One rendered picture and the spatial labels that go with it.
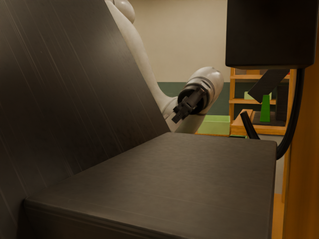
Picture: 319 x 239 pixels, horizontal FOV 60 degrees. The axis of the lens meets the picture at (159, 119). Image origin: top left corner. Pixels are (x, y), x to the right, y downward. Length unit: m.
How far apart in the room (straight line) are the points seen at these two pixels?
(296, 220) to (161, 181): 0.48
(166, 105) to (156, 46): 7.21
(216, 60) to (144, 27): 2.29
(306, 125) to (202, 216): 0.46
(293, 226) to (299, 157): 0.15
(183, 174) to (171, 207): 0.07
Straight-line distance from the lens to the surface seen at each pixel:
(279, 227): 0.98
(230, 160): 0.33
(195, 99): 0.65
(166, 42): 8.01
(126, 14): 1.24
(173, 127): 0.57
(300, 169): 0.65
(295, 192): 0.67
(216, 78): 0.84
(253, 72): 6.99
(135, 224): 0.19
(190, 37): 7.84
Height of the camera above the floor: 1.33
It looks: 8 degrees down
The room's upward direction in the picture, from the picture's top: straight up
